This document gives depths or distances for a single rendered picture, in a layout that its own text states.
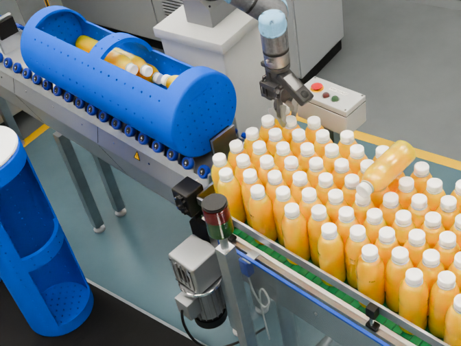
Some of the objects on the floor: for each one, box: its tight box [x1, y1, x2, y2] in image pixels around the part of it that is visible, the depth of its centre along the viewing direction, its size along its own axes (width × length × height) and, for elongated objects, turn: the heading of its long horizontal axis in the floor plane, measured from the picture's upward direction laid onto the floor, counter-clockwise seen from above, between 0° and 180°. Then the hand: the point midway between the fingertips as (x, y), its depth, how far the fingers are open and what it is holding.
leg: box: [53, 132, 106, 233], centre depth 320 cm, size 6×6×63 cm
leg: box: [91, 153, 126, 217], centre depth 327 cm, size 6×6×63 cm
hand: (289, 120), depth 205 cm, fingers closed on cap, 4 cm apart
